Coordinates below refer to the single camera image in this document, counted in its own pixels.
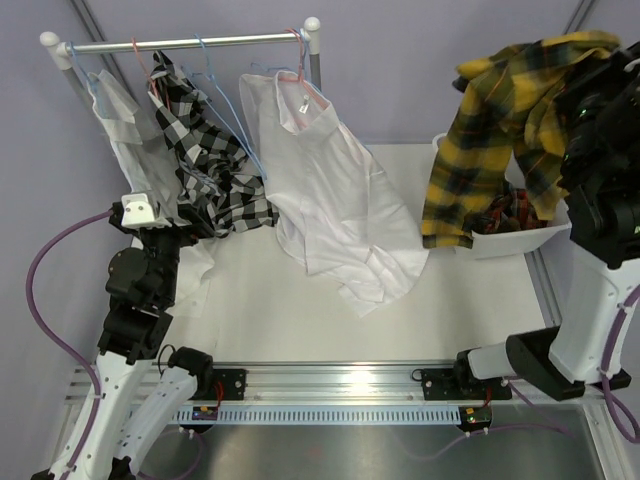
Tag metal clothes rack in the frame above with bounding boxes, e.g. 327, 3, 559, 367
39, 17, 322, 88

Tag white plastic basket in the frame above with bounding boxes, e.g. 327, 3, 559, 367
430, 132, 574, 261

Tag light blue wire hanger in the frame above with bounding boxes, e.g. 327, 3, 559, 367
249, 28, 326, 109

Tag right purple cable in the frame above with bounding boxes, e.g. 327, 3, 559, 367
504, 284, 640, 446

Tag red brown plaid shirt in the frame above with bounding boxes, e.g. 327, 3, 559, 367
471, 180, 548, 235

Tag white shirt on blue hanger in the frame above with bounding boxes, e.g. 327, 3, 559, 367
87, 70, 214, 318

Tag aluminium mounting rail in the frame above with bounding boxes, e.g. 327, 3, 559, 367
64, 359, 616, 406

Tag pink hanger of checkered shirt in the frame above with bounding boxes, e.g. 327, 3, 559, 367
131, 37, 172, 111

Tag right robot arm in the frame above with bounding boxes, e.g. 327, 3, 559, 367
452, 44, 639, 401

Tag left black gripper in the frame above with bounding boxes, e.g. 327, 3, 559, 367
136, 196, 213, 304

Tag blue hanger far left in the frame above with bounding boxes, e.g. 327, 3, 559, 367
67, 42, 107, 118

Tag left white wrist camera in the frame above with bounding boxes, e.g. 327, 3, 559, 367
120, 192, 171, 230

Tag white slotted cable duct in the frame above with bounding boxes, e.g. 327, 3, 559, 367
169, 405, 462, 426

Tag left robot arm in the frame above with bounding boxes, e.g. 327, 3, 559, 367
34, 227, 215, 479

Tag blue hanger of yellow shirt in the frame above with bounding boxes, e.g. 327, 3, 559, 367
182, 33, 269, 181

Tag white shirt on pink hanger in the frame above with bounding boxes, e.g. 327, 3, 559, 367
239, 71, 428, 317

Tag black white checkered shirt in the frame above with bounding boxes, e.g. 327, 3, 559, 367
149, 50, 279, 238

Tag pink hanger of white shirt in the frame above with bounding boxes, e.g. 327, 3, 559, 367
274, 28, 339, 136

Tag yellow black plaid shirt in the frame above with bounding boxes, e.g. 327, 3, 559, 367
421, 30, 621, 249

